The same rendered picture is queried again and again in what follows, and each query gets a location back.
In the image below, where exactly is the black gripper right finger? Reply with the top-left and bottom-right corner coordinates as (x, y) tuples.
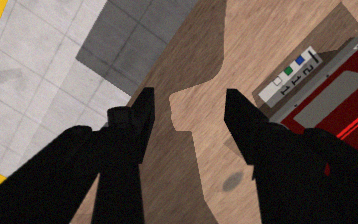
(224, 89), (358, 224)

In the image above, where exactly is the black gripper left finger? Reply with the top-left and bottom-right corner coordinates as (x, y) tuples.
(0, 87), (155, 224)

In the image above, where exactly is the white paper pick list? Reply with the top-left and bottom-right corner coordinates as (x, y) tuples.
(258, 46), (322, 108)

